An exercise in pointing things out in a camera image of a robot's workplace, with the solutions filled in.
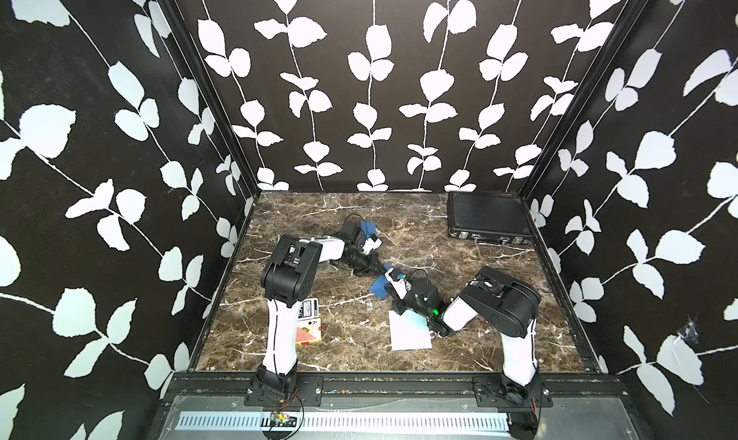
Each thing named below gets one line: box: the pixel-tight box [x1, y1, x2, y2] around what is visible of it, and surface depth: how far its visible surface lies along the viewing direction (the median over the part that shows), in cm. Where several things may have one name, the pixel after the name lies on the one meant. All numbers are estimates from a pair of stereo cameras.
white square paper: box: [388, 309, 433, 351], surface depth 86 cm
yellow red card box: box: [295, 317, 322, 346], surface depth 85 cm
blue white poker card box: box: [297, 297, 320, 320], surface depth 89 cm
